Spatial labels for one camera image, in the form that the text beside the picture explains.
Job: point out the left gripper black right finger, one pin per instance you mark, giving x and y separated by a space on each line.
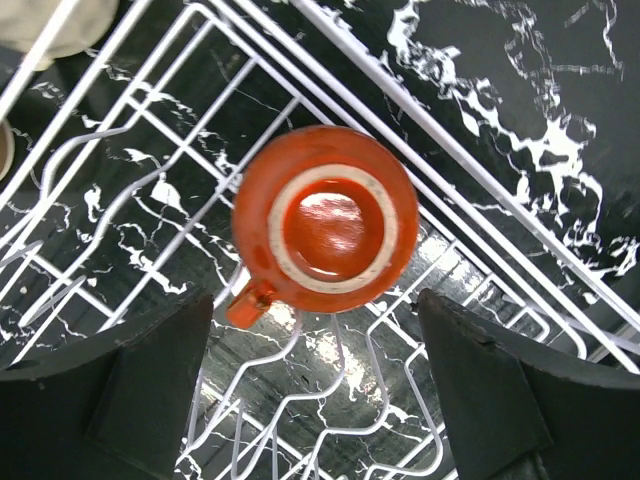
517 409

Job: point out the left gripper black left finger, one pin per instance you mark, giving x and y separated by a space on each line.
112 406

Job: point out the white wire dish rack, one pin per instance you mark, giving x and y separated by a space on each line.
518 123

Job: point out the orange ceramic mug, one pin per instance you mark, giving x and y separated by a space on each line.
325 220

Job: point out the brown and cream cup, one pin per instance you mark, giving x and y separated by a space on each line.
7 148

